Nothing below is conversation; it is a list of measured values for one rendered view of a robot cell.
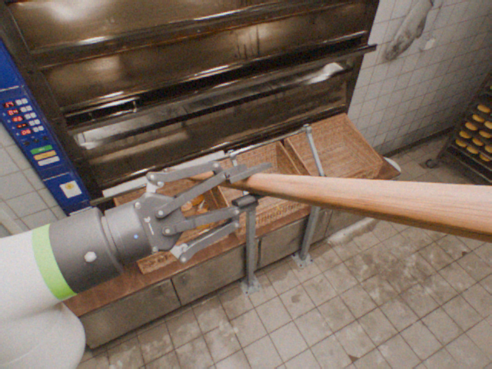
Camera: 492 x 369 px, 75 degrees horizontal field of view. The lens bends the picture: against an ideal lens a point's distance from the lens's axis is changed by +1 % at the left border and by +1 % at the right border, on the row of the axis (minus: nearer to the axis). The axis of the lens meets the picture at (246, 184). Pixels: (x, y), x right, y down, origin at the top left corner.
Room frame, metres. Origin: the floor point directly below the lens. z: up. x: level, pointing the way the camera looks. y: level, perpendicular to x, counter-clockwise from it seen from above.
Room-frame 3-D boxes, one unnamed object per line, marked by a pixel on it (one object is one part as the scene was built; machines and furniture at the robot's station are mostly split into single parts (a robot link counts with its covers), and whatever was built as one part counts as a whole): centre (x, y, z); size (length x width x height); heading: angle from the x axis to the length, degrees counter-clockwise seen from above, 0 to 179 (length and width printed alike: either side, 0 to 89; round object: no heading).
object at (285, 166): (1.43, -0.08, 0.72); 0.56 x 0.49 x 0.28; 117
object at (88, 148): (1.68, 0.07, 1.16); 1.80 x 0.06 x 0.04; 117
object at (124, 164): (1.66, 0.06, 1.02); 1.79 x 0.11 x 0.19; 117
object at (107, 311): (1.36, 0.03, 0.29); 2.42 x 0.56 x 0.58; 117
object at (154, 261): (1.18, 0.46, 0.72); 0.56 x 0.49 x 0.28; 118
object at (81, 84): (1.66, 0.06, 1.54); 1.79 x 0.11 x 0.19; 117
